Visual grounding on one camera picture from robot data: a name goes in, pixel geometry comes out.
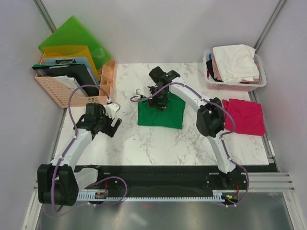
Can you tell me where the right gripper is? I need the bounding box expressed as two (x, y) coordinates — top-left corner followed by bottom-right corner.
(147, 86), (168, 111)

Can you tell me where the green t shirt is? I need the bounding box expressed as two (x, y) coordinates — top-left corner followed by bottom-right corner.
(137, 93), (186, 129)

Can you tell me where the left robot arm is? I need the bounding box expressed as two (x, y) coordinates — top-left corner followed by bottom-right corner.
(37, 102), (122, 206)

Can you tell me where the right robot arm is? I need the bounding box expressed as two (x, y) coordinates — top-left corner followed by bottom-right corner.
(148, 66), (237, 189)

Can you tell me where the peach file organizer basket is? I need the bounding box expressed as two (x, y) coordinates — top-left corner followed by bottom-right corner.
(35, 59), (117, 108)

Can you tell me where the black binder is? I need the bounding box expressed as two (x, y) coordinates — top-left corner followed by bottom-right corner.
(32, 64), (97, 90)

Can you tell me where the black t shirt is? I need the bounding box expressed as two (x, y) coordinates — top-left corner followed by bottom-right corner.
(206, 59), (214, 77)

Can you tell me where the pink t shirt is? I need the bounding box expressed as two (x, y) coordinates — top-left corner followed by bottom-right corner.
(211, 57), (259, 84)

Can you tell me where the white laundry basket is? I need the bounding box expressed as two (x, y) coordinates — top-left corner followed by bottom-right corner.
(203, 51), (267, 92)

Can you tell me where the yellow plastic folder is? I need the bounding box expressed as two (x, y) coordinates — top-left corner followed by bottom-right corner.
(42, 45), (97, 70)

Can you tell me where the white t shirt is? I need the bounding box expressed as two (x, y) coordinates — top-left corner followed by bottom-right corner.
(212, 44), (260, 83)

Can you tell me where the blue clipboard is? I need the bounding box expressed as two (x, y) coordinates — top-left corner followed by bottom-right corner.
(43, 57), (99, 84)

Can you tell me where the red t shirt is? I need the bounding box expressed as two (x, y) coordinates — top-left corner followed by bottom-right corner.
(222, 99), (266, 136)

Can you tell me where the green plastic folder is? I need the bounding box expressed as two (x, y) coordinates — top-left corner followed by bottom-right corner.
(38, 16), (111, 69)

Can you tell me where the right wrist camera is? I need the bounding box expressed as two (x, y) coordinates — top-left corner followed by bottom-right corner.
(136, 87), (152, 100)

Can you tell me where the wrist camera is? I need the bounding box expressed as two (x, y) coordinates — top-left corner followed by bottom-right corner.
(136, 87), (152, 100)
(105, 99), (120, 120)

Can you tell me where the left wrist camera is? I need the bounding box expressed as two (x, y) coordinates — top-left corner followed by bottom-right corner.
(105, 99), (120, 120)

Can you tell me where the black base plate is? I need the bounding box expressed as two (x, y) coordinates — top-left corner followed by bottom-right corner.
(76, 165), (248, 191)

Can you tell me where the white cable duct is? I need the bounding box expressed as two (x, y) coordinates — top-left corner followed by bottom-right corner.
(77, 190), (225, 202)

